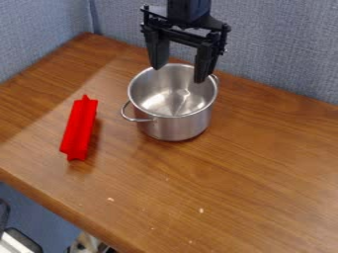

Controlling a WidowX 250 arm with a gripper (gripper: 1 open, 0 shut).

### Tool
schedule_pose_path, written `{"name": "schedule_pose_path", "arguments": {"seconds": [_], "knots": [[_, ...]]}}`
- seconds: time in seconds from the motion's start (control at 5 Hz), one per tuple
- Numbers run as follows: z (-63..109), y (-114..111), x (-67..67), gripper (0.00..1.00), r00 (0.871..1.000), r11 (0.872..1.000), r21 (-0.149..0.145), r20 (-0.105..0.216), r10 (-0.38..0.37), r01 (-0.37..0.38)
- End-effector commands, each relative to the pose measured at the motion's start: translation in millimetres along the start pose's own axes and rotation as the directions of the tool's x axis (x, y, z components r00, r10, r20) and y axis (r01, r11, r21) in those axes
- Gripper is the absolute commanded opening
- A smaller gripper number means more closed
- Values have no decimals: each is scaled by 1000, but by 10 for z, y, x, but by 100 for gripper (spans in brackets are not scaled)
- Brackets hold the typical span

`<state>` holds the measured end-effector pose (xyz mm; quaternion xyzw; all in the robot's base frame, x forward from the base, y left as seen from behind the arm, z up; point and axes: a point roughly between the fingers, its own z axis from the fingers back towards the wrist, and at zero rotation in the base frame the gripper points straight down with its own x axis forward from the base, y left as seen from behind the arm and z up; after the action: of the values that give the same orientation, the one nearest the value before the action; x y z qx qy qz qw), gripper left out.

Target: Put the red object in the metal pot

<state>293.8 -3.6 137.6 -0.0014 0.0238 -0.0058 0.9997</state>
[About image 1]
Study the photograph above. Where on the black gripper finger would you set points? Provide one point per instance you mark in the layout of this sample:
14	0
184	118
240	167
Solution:
204	61
157	47

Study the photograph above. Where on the white object under table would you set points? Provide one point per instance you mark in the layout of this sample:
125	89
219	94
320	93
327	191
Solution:
87	244

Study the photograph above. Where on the red star-shaped block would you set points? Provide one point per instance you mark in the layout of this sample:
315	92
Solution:
76	135

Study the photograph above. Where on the metal pot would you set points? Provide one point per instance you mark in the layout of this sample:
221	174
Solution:
167	104

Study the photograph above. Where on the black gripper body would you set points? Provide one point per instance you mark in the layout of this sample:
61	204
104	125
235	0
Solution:
185	22

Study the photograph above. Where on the grey black object under table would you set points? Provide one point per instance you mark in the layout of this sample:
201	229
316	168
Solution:
13	240

